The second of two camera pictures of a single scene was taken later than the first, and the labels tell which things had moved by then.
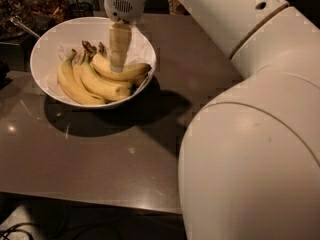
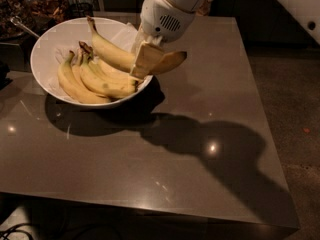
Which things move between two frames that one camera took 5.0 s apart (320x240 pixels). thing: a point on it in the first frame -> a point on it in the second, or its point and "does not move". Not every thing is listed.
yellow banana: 71,85 does not move
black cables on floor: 5,232 does not move
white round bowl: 55,42 does not move
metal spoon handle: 17,21 does not move
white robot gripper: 125,6 -> 164,17
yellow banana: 102,64 -> 125,60
